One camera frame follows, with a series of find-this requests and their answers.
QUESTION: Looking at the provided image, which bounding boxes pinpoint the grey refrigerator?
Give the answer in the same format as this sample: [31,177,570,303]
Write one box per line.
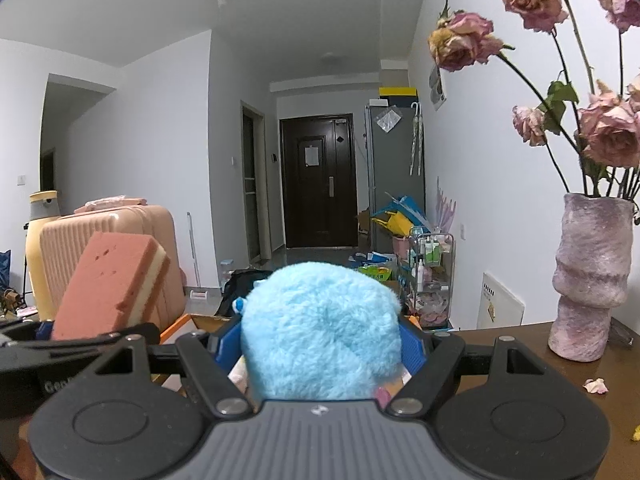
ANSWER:
[364,101,427,253]

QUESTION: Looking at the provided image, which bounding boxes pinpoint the dried pink rose bouquet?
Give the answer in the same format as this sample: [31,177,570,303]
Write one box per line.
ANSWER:
[427,0,640,198]

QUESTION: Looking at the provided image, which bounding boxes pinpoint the dark brown entrance door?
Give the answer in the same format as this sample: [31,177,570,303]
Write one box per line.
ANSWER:
[279,114,357,250]

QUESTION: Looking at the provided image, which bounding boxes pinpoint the yellow thermos jug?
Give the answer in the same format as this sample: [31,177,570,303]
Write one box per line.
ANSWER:
[26,191,61,322]

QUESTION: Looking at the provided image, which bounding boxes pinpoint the metal storage cart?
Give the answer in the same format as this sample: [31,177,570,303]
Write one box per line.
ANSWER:
[409,232,456,328]

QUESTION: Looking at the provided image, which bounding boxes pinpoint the light blue plush toy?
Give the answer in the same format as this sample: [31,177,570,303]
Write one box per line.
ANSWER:
[232,261,405,403]

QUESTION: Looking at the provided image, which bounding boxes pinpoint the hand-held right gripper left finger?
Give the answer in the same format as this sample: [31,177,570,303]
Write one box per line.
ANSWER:
[92,317,253,416]

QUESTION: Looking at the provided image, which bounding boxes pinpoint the pink layered sponge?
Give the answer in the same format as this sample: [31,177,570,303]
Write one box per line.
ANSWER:
[51,231,172,342]

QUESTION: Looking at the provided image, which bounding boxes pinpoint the pink ribbed suitcase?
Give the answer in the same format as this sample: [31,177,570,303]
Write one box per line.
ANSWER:
[39,204,187,333]

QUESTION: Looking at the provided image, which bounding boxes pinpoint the interior side door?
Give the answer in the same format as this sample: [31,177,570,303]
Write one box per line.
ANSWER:
[241,101,264,266]

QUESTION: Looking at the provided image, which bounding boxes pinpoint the black bag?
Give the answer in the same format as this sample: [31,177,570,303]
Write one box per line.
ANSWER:
[220,269,273,317]

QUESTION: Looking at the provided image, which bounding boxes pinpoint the pink fluffy cloth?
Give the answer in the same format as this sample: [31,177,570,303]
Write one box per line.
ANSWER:
[74,194,148,213]

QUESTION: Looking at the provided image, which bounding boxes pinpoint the pink textured vase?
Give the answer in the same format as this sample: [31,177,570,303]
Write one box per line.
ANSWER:
[547,192,636,362]

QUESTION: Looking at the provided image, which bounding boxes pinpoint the white leaning board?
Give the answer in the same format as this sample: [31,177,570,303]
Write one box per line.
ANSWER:
[481,271,526,328]

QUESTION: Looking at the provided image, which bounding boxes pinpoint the blue and yellow bags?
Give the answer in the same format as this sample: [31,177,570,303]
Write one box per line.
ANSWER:
[370,191,431,241]

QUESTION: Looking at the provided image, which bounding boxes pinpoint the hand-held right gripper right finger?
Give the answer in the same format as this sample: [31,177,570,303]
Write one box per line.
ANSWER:
[387,316,548,416]

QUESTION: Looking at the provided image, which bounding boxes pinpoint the clear hanging plastic bag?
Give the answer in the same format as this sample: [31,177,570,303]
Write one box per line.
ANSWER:
[375,106,402,133]

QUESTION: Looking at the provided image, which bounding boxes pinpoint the yellow and black box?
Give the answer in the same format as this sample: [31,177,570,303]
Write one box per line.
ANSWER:
[378,86,420,106]

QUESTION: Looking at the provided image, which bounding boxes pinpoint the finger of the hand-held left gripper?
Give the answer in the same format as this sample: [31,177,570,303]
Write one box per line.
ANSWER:
[0,317,55,345]
[0,322,162,363]

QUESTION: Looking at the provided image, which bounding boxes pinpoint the white mop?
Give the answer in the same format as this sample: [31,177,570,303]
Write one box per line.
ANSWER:
[186,211,210,301]

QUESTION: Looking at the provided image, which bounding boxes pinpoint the purple wall decal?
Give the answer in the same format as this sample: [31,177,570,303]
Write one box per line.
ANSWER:
[434,176,457,235]

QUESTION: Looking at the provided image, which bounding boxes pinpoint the open floor cardboard box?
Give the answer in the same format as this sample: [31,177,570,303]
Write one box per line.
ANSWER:
[356,207,373,251]

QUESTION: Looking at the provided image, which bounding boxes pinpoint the white folded umbrella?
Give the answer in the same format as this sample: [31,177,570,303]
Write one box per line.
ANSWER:
[410,101,425,177]

